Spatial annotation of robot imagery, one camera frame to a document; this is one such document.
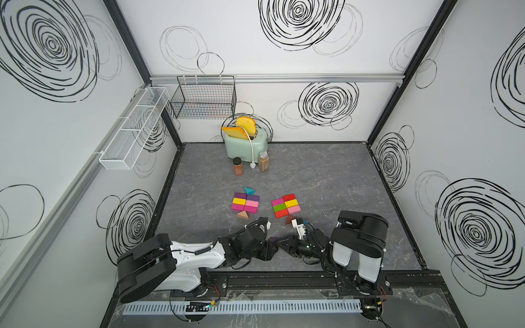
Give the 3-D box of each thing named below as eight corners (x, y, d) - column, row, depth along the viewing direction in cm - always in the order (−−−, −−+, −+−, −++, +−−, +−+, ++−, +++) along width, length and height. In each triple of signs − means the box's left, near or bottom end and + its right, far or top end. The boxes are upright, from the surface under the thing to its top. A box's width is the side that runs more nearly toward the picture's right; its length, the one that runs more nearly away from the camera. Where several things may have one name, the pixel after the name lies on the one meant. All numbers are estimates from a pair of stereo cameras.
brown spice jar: (234, 175, 107) (232, 165, 100) (235, 168, 110) (233, 157, 103) (243, 175, 107) (242, 165, 100) (244, 168, 110) (242, 157, 103)
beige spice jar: (260, 172, 110) (260, 159, 101) (258, 164, 113) (257, 151, 105) (268, 170, 110) (268, 157, 102) (266, 162, 114) (266, 149, 106)
